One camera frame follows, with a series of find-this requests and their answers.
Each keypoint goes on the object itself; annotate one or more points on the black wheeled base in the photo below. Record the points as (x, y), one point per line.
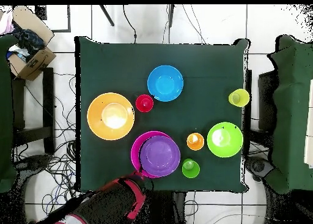
(34, 162)

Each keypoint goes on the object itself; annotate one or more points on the purple plastic bowl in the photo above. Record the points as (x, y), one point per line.
(160, 156)

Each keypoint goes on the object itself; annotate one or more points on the large blue plastic bowl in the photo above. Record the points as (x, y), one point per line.
(165, 83)

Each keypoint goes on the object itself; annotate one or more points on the dark green cloth cover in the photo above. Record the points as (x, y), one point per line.
(293, 87)
(5, 111)

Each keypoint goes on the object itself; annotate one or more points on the dark green tablecloth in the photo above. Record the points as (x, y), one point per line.
(117, 69)

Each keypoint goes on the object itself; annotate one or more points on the yellow plastic cup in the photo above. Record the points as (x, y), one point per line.
(239, 98)

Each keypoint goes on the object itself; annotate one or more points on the red plastic cup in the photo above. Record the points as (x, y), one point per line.
(144, 103)

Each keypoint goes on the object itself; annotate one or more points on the green plastic bowl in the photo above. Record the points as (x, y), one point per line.
(225, 143)

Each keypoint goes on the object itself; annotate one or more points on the dark blue clothing bundle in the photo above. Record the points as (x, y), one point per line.
(29, 40)

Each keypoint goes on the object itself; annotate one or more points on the black tripod leg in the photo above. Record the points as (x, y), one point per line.
(171, 16)
(106, 15)

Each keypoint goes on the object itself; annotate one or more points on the orange plastic cup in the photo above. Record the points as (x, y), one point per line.
(195, 142)

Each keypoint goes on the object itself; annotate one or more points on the large orange plastic bowl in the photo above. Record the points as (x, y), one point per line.
(97, 116)

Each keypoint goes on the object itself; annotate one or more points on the pale pink cloth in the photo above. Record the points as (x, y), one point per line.
(6, 24)

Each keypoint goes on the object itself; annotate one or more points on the cardboard box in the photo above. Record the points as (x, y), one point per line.
(36, 67)

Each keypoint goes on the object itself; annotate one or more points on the pink plastic bowl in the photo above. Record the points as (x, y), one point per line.
(135, 153)

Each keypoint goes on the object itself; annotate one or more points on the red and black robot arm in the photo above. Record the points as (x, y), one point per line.
(110, 202)

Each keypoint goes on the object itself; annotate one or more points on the green plastic cup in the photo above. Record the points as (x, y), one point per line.
(190, 169)

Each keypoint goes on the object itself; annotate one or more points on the black metal frame stand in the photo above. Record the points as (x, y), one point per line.
(48, 99)

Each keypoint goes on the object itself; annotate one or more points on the black equipment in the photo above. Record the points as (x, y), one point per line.
(258, 166)

